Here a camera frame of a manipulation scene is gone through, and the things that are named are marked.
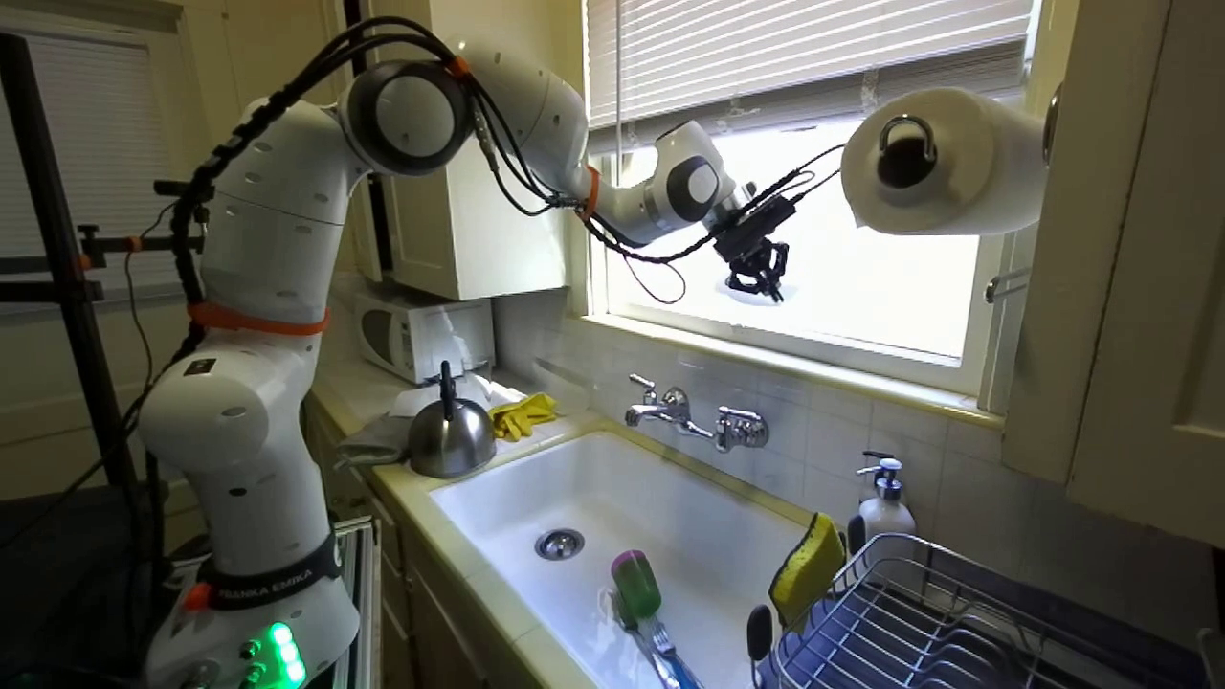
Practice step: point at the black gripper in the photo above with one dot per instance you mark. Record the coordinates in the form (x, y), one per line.
(753, 246)

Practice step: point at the white paper towel roll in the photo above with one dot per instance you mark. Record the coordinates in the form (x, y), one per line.
(981, 158)

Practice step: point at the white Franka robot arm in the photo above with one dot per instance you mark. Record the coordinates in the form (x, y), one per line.
(241, 423)

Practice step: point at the white framed window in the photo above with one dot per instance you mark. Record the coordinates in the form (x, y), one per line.
(882, 291)

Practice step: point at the white kitchen sink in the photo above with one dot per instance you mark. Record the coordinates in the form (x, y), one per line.
(636, 500)

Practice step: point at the metal cabinet latch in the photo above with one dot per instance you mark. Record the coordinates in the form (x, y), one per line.
(1009, 283)

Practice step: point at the white window blind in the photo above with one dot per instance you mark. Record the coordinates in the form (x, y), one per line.
(868, 40)

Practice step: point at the white soap dispenser bottle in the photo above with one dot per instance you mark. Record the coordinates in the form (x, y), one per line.
(882, 518)

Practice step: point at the yellow rubber gloves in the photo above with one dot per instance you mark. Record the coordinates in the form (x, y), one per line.
(524, 416)

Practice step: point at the green yellow sponge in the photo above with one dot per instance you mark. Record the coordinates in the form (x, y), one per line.
(805, 574)

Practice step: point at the white microwave oven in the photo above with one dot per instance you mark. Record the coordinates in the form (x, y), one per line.
(433, 338)

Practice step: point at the metal sink drain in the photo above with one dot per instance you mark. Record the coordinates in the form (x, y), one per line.
(561, 546)

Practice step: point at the green dish brush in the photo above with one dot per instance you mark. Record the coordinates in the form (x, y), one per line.
(636, 592)

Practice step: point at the steel kettle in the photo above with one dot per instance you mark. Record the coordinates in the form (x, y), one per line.
(449, 439)

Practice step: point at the blue dish rack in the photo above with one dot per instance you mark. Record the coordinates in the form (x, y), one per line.
(882, 651)

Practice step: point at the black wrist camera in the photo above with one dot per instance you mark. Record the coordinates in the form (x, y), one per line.
(780, 211)

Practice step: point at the chrome wall faucet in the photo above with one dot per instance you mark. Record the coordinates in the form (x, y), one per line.
(662, 406)

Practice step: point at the cream wall cabinet with latch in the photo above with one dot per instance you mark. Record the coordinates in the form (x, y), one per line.
(1151, 319)

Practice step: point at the black camera stand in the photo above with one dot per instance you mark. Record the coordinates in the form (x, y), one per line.
(59, 232)

